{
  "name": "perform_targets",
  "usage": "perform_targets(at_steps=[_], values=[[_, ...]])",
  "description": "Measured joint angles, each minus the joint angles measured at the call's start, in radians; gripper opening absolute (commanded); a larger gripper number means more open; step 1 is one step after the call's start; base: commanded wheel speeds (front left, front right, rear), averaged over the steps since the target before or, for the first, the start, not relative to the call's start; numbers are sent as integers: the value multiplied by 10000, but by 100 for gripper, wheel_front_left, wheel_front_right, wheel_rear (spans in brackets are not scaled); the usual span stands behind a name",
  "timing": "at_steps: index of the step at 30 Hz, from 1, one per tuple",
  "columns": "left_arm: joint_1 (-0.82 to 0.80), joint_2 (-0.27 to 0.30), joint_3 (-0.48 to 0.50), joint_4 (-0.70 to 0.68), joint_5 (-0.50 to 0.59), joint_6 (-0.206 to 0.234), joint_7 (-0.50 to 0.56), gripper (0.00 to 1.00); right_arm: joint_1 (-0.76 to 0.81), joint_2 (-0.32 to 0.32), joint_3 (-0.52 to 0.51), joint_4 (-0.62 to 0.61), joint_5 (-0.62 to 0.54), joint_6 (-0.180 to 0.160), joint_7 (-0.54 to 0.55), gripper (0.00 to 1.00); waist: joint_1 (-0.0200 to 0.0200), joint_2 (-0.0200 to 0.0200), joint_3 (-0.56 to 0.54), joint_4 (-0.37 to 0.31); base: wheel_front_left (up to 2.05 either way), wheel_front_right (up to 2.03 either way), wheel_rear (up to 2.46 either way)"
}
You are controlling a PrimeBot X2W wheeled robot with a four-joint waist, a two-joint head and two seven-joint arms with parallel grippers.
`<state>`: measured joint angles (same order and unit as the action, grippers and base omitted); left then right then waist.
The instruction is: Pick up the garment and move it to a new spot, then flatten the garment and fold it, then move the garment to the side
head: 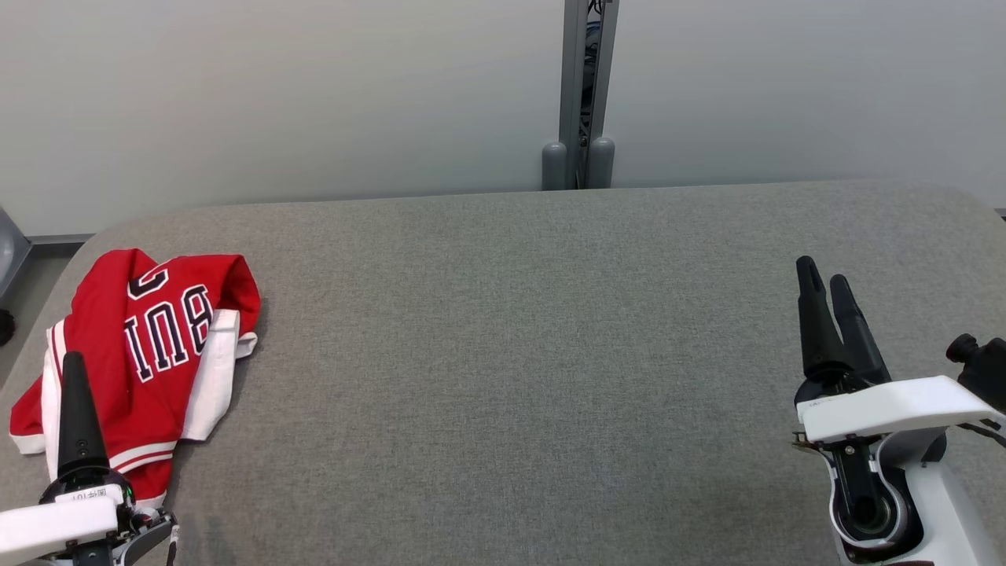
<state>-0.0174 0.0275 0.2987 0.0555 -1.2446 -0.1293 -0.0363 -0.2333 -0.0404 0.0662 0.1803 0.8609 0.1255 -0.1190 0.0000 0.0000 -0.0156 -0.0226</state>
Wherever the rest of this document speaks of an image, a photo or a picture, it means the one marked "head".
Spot grey metal cart leg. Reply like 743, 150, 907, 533
0, 206, 32, 300

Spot red basketball jersey white sleeves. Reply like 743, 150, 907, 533
43, 248, 262, 512

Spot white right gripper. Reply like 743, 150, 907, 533
794, 255, 1006, 449

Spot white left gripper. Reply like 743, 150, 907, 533
0, 351, 136, 566

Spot grey metal partition post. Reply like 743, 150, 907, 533
541, 0, 620, 191

